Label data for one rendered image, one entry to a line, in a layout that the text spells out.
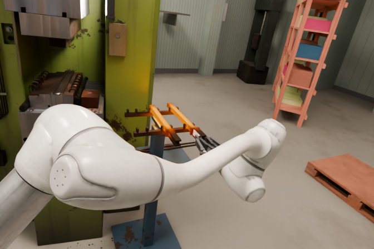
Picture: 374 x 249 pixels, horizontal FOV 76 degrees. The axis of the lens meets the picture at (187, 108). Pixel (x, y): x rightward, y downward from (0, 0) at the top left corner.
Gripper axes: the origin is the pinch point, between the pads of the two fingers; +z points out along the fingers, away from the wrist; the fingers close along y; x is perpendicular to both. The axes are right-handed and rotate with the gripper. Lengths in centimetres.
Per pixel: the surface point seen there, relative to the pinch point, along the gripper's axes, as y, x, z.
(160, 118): -13.0, 1.0, 18.2
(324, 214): 140, -94, -3
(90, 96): -43, 4, 43
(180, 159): 1.6, -26.2, 17.6
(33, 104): -70, 0, 47
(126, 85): -23, 7, 53
